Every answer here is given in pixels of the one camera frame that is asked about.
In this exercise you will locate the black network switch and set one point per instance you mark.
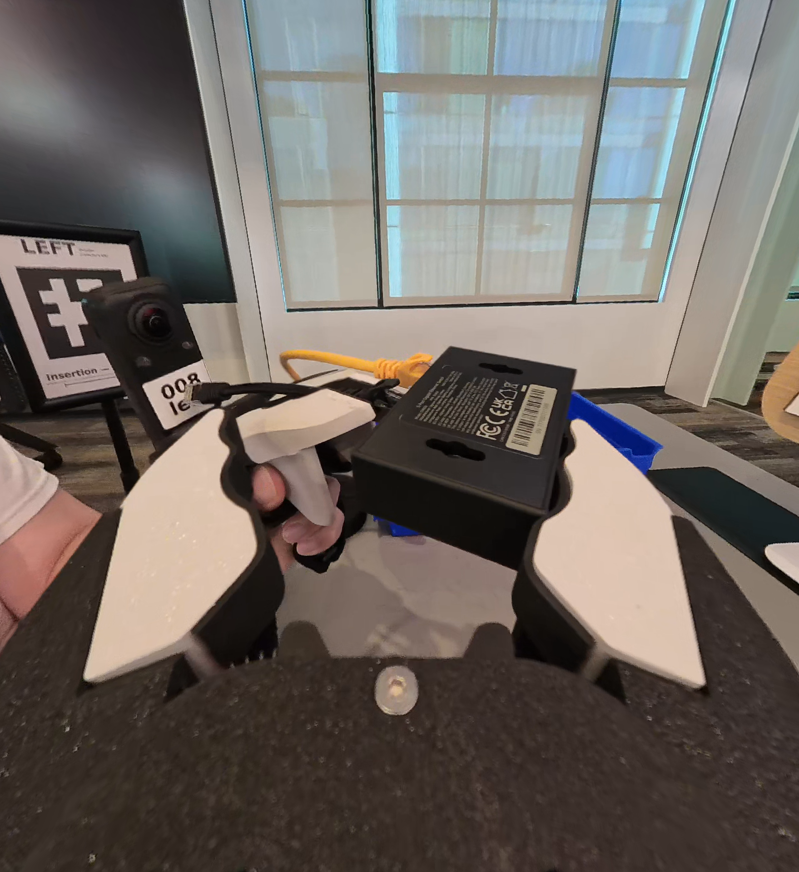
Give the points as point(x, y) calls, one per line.
point(461, 450)

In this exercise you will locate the blue plastic bin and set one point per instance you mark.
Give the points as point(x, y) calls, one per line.
point(617, 436)

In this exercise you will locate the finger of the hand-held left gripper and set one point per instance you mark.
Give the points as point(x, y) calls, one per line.
point(304, 425)

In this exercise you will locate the person's left forearm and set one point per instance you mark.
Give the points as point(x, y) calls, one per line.
point(32, 552)

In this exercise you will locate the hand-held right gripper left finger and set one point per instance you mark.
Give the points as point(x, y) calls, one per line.
point(168, 572)

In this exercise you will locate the framed black-white marker sign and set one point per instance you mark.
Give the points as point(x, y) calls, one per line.
point(52, 314)

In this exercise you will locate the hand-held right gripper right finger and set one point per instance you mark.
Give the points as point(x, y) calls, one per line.
point(617, 572)

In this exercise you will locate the person's left hand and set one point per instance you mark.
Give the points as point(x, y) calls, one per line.
point(297, 538)

